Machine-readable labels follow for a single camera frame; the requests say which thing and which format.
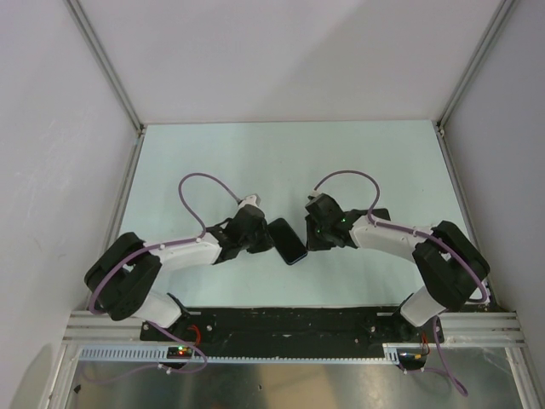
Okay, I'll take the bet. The black smartphone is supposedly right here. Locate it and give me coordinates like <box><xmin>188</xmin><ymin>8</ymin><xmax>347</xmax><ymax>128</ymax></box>
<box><xmin>268</xmin><ymin>218</ymin><xmax>307</xmax><ymax>265</ymax></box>

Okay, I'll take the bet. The black phone case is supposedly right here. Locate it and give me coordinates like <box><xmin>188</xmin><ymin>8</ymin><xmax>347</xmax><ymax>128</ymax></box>
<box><xmin>347</xmin><ymin>208</ymin><xmax>391</xmax><ymax>221</ymax></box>

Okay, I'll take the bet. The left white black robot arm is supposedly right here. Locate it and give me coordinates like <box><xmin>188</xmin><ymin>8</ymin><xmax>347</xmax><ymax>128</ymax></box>
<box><xmin>83</xmin><ymin>203</ymin><xmax>273</xmax><ymax>340</ymax></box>

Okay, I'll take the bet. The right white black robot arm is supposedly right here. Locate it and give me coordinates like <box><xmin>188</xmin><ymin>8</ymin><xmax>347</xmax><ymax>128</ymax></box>
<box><xmin>305</xmin><ymin>193</ymin><xmax>491</xmax><ymax>342</ymax></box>

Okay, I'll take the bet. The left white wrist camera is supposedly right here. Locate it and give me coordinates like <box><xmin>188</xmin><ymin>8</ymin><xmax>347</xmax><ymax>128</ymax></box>
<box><xmin>238</xmin><ymin>193</ymin><xmax>261</xmax><ymax>209</ymax></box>

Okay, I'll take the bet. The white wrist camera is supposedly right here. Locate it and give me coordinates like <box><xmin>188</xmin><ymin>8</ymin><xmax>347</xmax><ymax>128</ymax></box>
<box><xmin>307</xmin><ymin>192</ymin><xmax>324</xmax><ymax>203</ymax></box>
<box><xmin>238</xmin><ymin>193</ymin><xmax>261</xmax><ymax>209</ymax></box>

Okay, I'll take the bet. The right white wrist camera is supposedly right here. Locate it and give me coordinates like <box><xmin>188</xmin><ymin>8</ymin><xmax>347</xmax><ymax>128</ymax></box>
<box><xmin>307</xmin><ymin>192</ymin><xmax>324</xmax><ymax>203</ymax></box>

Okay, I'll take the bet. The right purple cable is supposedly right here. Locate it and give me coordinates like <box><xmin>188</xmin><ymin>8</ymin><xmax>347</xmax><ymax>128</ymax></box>
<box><xmin>313</xmin><ymin>170</ymin><xmax>489</xmax><ymax>389</ymax></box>

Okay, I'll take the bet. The purple cable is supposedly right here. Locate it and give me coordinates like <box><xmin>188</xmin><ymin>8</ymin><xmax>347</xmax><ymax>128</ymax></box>
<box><xmin>313</xmin><ymin>170</ymin><xmax>489</xmax><ymax>389</ymax></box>
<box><xmin>78</xmin><ymin>172</ymin><xmax>250</xmax><ymax>384</ymax></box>

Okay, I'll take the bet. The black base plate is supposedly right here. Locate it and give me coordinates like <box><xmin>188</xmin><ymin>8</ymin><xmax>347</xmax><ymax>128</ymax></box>
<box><xmin>140</xmin><ymin>307</ymin><xmax>445</xmax><ymax>357</ymax></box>

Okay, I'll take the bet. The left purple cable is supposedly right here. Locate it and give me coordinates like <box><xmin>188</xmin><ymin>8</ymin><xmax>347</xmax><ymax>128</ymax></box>
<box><xmin>78</xmin><ymin>172</ymin><xmax>250</xmax><ymax>384</ymax></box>

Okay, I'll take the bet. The slotted cable duct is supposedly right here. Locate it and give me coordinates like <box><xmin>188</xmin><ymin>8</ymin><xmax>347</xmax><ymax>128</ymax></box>
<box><xmin>79</xmin><ymin>344</ymin><xmax>426</xmax><ymax>365</ymax></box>

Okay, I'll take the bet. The right aluminium frame post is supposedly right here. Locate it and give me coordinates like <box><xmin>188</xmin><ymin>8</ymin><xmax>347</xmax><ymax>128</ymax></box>
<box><xmin>435</xmin><ymin>0</ymin><xmax>519</xmax><ymax>136</ymax></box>

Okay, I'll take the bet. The aluminium frame post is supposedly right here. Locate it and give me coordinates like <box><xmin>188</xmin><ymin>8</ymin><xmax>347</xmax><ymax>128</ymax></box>
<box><xmin>64</xmin><ymin>0</ymin><xmax>145</xmax><ymax>136</ymax></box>
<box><xmin>435</xmin><ymin>0</ymin><xmax>519</xmax><ymax>136</ymax></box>

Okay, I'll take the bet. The left aluminium frame post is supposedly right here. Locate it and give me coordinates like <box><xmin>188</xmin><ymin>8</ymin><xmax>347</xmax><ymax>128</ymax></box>
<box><xmin>64</xmin><ymin>0</ymin><xmax>145</xmax><ymax>136</ymax></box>

